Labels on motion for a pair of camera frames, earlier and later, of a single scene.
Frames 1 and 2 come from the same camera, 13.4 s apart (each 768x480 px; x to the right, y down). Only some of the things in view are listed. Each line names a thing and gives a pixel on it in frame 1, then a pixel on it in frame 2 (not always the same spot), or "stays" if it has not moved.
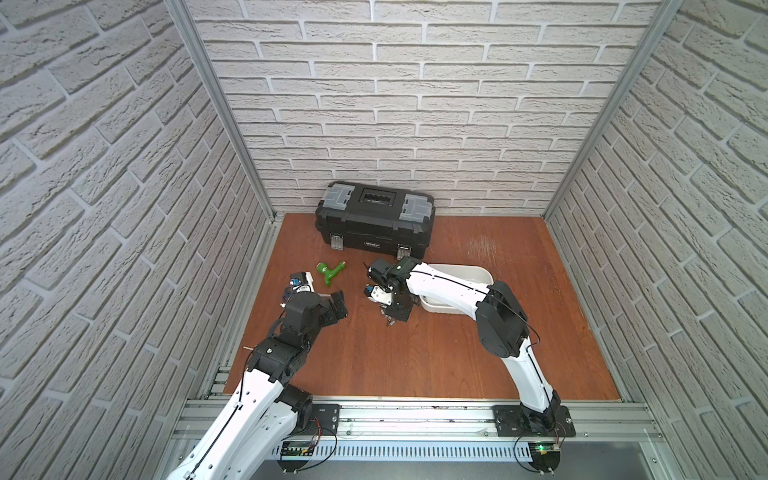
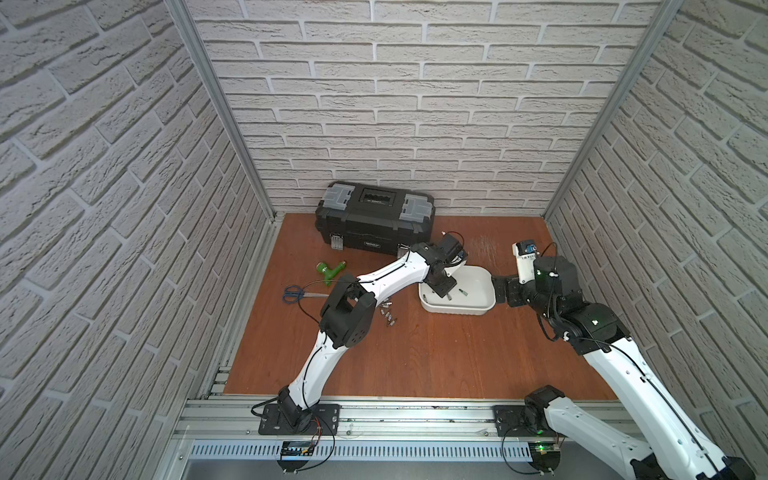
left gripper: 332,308 -> 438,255
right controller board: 545,456 stays
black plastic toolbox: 375,218 stays
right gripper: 399,314 -> 512,284
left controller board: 295,454 stays
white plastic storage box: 474,273 stays
